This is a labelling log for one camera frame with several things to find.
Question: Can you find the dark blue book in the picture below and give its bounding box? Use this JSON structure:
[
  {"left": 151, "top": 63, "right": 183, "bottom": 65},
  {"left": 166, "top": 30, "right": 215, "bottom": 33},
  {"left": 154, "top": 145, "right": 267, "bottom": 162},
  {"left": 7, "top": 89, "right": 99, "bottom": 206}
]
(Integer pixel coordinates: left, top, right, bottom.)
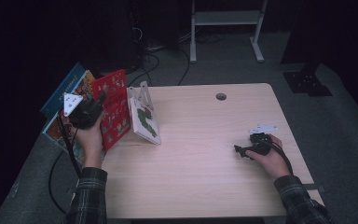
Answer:
[{"left": 40, "top": 62, "right": 87, "bottom": 119}]

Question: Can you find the black floor cable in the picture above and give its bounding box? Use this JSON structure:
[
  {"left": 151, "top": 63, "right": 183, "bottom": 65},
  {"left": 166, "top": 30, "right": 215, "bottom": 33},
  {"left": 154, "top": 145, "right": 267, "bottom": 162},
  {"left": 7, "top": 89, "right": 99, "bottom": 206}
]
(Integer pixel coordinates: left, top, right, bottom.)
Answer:
[
  {"left": 127, "top": 52, "right": 161, "bottom": 89},
  {"left": 177, "top": 48, "right": 191, "bottom": 87}
]

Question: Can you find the black stand with base plate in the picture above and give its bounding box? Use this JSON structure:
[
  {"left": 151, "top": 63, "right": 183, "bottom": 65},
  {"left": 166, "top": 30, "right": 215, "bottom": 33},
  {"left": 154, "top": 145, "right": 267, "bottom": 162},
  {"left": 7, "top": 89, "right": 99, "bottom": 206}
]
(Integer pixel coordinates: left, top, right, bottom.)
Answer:
[{"left": 281, "top": 0, "right": 334, "bottom": 98}]

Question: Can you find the red picture book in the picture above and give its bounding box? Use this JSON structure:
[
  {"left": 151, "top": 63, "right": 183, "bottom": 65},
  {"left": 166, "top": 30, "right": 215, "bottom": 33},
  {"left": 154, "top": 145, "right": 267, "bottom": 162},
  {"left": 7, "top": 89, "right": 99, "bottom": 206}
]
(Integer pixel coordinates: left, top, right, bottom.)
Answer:
[{"left": 90, "top": 68, "right": 132, "bottom": 153}]

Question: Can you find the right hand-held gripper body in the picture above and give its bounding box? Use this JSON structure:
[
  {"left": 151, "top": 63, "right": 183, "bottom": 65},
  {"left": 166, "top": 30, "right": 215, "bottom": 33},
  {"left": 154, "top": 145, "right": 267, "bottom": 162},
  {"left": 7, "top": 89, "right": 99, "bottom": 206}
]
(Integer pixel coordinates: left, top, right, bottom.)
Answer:
[{"left": 248, "top": 124, "right": 279, "bottom": 157}]

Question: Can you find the white caterpillar picture book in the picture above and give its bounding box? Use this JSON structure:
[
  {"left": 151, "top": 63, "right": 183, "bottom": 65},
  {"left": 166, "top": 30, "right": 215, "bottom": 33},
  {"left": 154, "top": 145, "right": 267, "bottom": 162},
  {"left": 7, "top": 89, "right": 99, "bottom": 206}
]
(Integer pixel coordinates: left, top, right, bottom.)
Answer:
[{"left": 129, "top": 95, "right": 162, "bottom": 147}]

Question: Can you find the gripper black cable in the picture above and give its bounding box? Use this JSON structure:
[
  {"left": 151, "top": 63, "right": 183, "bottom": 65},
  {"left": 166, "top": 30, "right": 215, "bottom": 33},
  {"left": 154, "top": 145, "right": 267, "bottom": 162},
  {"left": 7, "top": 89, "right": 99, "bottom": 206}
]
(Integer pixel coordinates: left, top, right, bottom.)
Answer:
[
  {"left": 48, "top": 111, "right": 85, "bottom": 216},
  {"left": 259, "top": 137, "right": 295, "bottom": 176}
]

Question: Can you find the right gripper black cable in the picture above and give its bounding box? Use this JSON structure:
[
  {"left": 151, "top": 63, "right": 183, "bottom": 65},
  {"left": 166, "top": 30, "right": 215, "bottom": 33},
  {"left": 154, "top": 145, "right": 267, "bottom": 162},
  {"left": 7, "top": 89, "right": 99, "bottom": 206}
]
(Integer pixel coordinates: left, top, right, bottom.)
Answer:
[{"left": 259, "top": 137, "right": 295, "bottom": 176}]

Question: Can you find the person's right hand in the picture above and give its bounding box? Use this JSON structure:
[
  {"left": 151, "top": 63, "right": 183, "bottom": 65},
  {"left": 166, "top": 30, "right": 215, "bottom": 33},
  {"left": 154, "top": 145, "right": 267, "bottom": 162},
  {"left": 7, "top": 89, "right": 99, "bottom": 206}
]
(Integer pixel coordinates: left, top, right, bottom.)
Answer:
[{"left": 244, "top": 133, "right": 292, "bottom": 179}]

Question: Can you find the person's left hand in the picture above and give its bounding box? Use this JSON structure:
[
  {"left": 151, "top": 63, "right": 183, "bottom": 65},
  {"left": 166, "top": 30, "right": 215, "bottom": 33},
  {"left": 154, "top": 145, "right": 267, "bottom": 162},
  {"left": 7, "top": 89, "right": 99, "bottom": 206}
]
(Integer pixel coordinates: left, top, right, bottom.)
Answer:
[{"left": 74, "top": 112, "right": 105, "bottom": 170}]

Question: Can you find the clear acrylic book rack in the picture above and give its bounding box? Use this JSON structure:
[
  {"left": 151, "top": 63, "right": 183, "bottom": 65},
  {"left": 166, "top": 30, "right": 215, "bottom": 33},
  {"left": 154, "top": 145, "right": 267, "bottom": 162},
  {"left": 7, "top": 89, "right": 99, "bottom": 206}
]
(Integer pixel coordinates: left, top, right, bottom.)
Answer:
[{"left": 127, "top": 80, "right": 155, "bottom": 110}]

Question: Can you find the animal cartoon picture book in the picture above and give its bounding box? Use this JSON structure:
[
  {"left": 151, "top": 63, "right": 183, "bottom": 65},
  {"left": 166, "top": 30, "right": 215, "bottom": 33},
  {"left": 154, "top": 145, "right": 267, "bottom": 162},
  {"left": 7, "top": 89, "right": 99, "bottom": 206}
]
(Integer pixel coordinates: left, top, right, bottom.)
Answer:
[{"left": 41, "top": 69, "right": 106, "bottom": 166}]

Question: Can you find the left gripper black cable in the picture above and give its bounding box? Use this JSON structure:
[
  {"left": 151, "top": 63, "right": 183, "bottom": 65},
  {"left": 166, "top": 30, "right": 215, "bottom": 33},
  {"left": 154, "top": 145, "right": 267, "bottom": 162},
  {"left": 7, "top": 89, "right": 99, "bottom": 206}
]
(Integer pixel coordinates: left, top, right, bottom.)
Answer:
[{"left": 48, "top": 111, "right": 85, "bottom": 216}]

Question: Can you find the grey tape strip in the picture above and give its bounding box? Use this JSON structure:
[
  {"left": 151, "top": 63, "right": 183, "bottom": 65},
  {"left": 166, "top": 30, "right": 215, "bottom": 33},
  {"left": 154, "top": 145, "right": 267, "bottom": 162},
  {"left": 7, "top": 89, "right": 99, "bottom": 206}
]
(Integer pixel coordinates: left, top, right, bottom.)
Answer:
[{"left": 304, "top": 183, "right": 326, "bottom": 192}]

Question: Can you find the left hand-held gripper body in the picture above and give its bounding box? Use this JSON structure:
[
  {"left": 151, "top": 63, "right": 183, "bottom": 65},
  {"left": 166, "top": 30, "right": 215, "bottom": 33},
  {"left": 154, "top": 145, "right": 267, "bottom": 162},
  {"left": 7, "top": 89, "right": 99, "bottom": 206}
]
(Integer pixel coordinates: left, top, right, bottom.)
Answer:
[{"left": 62, "top": 91, "right": 105, "bottom": 130}]

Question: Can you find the white metal stand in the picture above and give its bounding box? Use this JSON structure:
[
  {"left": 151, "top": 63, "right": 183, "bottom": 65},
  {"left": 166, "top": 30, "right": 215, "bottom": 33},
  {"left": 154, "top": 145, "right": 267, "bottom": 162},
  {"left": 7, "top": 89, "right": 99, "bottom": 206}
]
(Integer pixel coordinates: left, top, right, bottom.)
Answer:
[{"left": 189, "top": 0, "right": 269, "bottom": 64}]

